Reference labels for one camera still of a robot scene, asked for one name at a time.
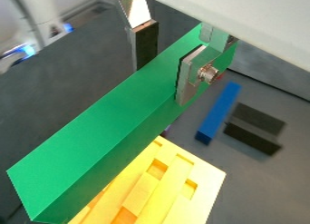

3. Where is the blue long block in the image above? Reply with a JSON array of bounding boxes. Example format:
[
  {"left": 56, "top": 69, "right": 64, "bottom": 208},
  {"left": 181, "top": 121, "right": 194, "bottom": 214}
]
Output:
[{"left": 195, "top": 82, "right": 241, "bottom": 145}]

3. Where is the purple branched block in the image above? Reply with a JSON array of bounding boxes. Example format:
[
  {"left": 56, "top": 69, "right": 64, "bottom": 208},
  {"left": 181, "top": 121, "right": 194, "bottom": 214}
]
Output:
[{"left": 162, "top": 125, "right": 173, "bottom": 137}]

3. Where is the yellow white puzzle board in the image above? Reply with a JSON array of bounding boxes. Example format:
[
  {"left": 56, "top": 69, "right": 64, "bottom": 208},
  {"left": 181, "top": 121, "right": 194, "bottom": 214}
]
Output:
[{"left": 68, "top": 137, "right": 226, "bottom": 224}]

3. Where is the black angle bracket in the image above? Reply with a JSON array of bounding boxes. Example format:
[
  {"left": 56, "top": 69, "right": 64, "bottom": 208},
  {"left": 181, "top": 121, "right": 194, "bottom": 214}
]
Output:
[{"left": 225, "top": 102, "right": 286, "bottom": 156}]

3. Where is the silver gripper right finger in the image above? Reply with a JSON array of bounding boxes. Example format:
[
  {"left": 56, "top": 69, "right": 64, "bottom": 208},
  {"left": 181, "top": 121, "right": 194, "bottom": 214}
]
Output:
[{"left": 174, "top": 23, "right": 239, "bottom": 106}]

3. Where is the green long block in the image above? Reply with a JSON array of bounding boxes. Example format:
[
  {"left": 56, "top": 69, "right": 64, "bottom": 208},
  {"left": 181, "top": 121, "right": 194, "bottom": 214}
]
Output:
[{"left": 7, "top": 26, "right": 237, "bottom": 224}]

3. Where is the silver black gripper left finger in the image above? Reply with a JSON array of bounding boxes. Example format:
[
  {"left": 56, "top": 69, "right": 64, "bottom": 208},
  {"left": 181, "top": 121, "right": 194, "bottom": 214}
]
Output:
[{"left": 118, "top": 0, "right": 159, "bottom": 71}]

